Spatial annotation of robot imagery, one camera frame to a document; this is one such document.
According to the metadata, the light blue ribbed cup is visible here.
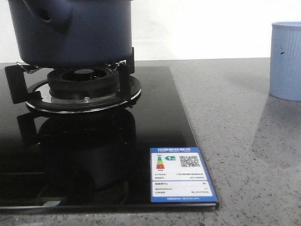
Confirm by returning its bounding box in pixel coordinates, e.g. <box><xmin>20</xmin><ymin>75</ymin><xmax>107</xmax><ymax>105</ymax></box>
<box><xmin>269</xmin><ymin>21</ymin><xmax>301</xmax><ymax>101</ymax></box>

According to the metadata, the black metal pot support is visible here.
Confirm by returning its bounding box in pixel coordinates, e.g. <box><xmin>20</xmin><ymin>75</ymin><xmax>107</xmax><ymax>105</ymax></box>
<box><xmin>5</xmin><ymin>51</ymin><xmax>142</xmax><ymax>114</ymax></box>

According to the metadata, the dark blue cooking pot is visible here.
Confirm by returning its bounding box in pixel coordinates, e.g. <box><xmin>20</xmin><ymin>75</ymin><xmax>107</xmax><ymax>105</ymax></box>
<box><xmin>8</xmin><ymin>0</ymin><xmax>132</xmax><ymax>68</ymax></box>

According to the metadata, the blue white energy label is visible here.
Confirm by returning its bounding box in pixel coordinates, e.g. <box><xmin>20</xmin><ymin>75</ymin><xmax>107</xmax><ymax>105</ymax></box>
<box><xmin>150</xmin><ymin>147</ymin><xmax>218</xmax><ymax>205</ymax></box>

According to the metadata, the black gas burner head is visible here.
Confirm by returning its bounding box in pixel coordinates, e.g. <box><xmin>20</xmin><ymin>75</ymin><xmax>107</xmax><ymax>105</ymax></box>
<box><xmin>47</xmin><ymin>67</ymin><xmax>119</xmax><ymax>100</ymax></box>

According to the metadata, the black glass gas stove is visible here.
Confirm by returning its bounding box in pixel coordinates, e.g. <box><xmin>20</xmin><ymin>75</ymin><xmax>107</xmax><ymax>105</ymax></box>
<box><xmin>0</xmin><ymin>66</ymin><xmax>219</xmax><ymax>213</ymax></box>

